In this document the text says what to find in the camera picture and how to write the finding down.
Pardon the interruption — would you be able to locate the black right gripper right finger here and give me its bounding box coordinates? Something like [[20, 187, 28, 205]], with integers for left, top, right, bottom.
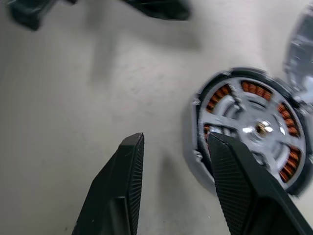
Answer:
[[207, 132, 313, 235]]

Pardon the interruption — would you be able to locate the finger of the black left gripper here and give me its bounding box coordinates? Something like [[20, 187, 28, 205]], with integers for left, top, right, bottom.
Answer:
[[6, 0, 77, 32], [122, 0, 192, 21]]

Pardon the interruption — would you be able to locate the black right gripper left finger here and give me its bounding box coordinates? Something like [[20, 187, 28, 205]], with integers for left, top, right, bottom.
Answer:
[[72, 133, 145, 235]]

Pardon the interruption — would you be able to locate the silver spoked rotor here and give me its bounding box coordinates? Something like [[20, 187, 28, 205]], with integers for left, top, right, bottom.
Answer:
[[199, 75, 307, 191]]

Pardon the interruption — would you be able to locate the grey round motor lid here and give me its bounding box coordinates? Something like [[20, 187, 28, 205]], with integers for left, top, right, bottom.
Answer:
[[283, 4, 313, 108]]

